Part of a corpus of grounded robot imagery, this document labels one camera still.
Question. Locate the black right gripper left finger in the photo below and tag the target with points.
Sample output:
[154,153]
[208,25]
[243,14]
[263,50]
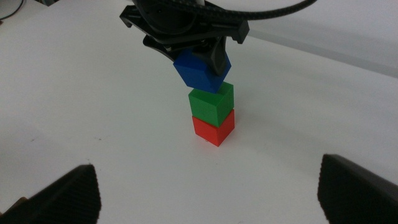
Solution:
[68,199]

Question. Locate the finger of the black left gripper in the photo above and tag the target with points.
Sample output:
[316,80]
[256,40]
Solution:
[217,59]

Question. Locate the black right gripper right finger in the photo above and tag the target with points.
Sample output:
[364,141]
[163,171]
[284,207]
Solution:
[357,193]

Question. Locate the blue cube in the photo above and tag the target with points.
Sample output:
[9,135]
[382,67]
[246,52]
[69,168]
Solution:
[196,76]

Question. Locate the green cube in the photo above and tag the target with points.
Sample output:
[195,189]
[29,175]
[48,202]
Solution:
[205,107]

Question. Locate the red cube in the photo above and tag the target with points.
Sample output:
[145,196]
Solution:
[211,132]

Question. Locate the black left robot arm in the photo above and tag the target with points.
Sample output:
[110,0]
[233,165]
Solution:
[168,20]

